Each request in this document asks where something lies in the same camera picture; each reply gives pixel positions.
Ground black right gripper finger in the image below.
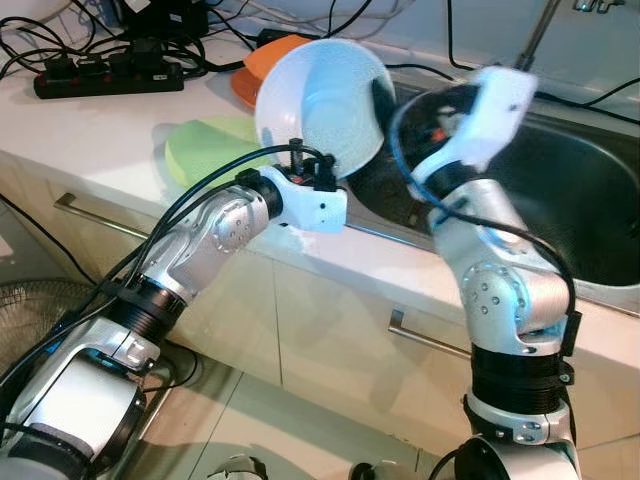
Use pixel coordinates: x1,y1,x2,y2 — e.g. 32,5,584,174
368,78,399,141

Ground white bowl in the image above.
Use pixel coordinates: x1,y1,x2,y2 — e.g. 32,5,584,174
255,40,396,181

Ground green plate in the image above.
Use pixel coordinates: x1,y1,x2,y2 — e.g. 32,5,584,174
163,115,276,191

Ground orange bowl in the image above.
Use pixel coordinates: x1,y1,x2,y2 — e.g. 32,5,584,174
243,35,316,86

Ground small black adapter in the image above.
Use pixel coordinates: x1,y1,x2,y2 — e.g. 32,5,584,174
258,28,311,46

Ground chrome faucet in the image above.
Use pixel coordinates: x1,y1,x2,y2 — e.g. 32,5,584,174
515,0,626,76

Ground orange plate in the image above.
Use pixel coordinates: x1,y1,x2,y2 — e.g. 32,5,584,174
230,68,266,111

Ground stainless steel sink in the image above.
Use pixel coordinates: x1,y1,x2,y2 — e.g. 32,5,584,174
345,100,640,291

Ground large black charger box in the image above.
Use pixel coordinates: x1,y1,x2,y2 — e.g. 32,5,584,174
120,0,211,41

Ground black power strip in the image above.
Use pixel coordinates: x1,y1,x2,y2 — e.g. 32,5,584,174
33,60,186,99

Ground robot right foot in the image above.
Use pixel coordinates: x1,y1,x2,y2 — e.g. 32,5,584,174
348,462,386,480

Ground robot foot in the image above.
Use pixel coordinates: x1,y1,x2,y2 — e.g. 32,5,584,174
348,462,386,480
205,455,269,480

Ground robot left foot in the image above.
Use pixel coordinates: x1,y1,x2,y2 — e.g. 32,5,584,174
205,455,269,480

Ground black floor fan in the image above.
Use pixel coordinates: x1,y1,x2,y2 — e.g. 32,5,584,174
0,278,81,371

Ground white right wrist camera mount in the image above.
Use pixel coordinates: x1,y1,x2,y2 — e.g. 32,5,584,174
412,65,541,191

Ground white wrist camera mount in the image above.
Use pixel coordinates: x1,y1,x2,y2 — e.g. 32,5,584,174
262,165,349,235
412,65,541,191

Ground black wall cable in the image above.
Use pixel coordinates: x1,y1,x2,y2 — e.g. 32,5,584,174
447,0,481,71

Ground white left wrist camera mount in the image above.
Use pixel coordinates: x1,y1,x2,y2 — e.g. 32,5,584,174
262,165,349,235

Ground black counter cable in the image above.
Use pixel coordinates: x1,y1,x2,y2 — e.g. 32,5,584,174
585,75,640,106

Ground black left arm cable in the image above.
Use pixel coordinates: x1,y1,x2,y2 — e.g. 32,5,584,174
0,140,336,401

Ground metal cabinet handle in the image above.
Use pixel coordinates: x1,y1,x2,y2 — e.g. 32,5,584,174
55,193,151,241
388,308,471,359

